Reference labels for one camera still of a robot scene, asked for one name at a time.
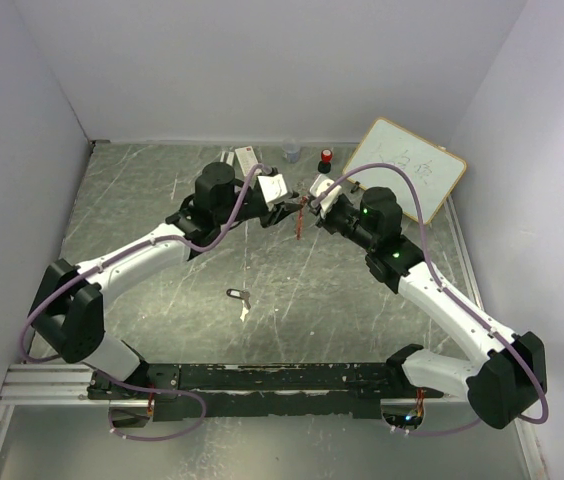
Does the red handle keyring chain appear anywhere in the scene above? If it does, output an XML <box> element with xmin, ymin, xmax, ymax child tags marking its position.
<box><xmin>293</xmin><ymin>194</ymin><xmax>311</xmax><ymax>242</ymax></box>

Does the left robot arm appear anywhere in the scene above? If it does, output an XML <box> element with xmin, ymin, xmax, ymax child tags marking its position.
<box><xmin>27</xmin><ymin>162</ymin><xmax>300</xmax><ymax>399</ymax></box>

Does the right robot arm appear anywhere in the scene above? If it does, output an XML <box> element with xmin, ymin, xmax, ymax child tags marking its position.
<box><xmin>309</xmin><ymin>179</ymin><xmax>547</xmax><ymax>429</ymax></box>

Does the red black stamp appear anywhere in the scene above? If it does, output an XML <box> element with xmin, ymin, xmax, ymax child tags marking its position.
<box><xmin>317</xmin><ymin>149</ymin><xmax>333</xmax><ymax>174</ymax></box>

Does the clear paperclip jar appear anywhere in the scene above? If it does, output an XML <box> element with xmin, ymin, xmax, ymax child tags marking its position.
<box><xmin>282</xmin><ymin>138</ymin><xmax>301</xmax><ymax>163</ymax></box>

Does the white staples box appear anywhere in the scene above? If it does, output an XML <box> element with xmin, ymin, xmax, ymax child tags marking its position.
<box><xmin>234</xmin><ymin>146</ymin><xmax>262</xmax><ymax>177</ymax></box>

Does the black key tag with key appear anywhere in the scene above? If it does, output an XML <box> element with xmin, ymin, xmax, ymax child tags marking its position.
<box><xmin>226</xmin><ymin>288</ymin><xmax>251</xmax><ymax>310</ymax></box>

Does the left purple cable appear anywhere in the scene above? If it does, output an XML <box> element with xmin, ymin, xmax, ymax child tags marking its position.
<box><xmin>17</xmin><ymin>163</ymin><xmax>276</xmax><ymax>441</ymax></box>

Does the purple cable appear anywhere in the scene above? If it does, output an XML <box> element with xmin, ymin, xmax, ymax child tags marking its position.
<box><xmin>311</xmin><ymin>162</ymin><xmax>549</xmax><ymax>437</ymax></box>
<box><xmin>17</xmin><ymin>163</ymin><xmax>276</xmax><ymax>441</ymax></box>

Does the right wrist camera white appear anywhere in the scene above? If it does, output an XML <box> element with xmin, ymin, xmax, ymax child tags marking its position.
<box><xmin>307</xmin><ymin>174</ymin><xmax>342</xmax><ymax>219</ymax></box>

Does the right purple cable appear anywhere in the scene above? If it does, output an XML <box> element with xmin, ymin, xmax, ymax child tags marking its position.
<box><xmin>311</xmin><ymin>162</ymin><xmax>549</xmax><ymax>437</ymax></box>

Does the small whiteboard wood frame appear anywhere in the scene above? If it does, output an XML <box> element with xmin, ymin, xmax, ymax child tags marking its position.
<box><xmin>343</xmin><ymin>117</ymin><xmax>467</xmax><ymax>224</ymax></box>

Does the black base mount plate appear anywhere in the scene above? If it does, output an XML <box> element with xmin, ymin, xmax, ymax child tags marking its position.
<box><xmin>86</xmin><ymin>362</ymin><xmax>446</xmax><ymax>422</ymax></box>

